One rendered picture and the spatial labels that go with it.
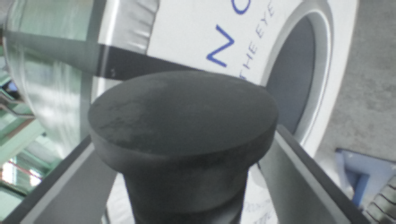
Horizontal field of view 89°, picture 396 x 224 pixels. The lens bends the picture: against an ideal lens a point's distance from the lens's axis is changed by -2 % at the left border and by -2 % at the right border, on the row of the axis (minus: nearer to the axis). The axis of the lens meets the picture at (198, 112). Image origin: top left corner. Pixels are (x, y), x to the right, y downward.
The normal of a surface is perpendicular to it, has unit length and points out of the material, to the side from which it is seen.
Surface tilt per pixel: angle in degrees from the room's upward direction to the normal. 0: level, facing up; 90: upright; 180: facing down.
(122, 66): 88
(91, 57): 48
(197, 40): 90
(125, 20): 89
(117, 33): 89
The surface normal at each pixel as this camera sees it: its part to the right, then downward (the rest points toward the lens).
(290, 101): -0.66, -0.07
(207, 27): 0.70, 0.28
